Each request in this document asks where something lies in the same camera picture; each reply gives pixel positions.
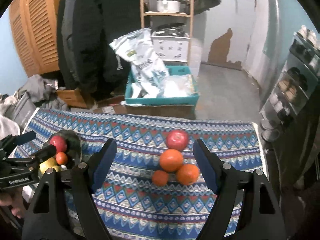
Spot white plastic basket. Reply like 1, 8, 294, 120
151, 32, 191, 62

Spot dark green glass plate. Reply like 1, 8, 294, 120
41, 130, 83, 171

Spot wooden shelf rack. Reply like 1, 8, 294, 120
139, 0, 198, 78

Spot white printed bag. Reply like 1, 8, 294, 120
109, 28, 168, 97

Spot teal plastic bin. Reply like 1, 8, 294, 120
124, 65, 201, 106

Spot large cardboard box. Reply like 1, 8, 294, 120
124, 102, 197, 120

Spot group of shoes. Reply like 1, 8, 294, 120
272, 25, 320, 121

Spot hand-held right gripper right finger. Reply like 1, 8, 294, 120
192, 139, 286, 240

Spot red apple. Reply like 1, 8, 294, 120
49, 135, 68, 153
166, 130, 189, 151

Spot white door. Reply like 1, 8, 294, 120
241, 0, 279, 81

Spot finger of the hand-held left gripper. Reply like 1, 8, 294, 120
30, 145, 57, 166
11, 130, 37, 146

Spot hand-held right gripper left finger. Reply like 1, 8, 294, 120
22, 139, 118, 240

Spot flat cardboard box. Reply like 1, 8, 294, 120
93, 102, 128, 116

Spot white cooking pot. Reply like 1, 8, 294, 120
156, 0, 191, 13

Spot medium orange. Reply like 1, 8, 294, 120
176, 163, 200, 186

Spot wooden louvered wardrobe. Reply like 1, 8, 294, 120
9, 0, 67, 77

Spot steel pot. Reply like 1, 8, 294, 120
151, 22, 186, 37

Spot grey tote bag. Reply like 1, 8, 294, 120
11, 95, 38, 131

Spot large orange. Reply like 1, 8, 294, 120
159, 149, 184, 173

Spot black jacket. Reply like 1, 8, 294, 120
56, 0, 141, 101

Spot grey shoe rack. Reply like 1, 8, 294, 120
258, 27, 320, 143

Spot grey clothes pile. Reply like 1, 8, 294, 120
17, 74, 70, 111

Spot blue patterned tablecloth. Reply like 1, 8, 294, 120
15, 107, 266, 240

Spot wooden drawer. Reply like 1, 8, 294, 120
56, 88, 95, 109

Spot yellow lemon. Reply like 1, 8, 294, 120
39, 157, 62, 173

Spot hanging dark bags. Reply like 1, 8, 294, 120
193, 0, 222, 15

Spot small tangerine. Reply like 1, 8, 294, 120
151, 170, 170, 186
55, 152, 69, 165

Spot person's left hand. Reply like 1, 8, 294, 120
0, 192, 25, 218

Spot clear plastic bag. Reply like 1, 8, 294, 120
159, 74, 198, 98

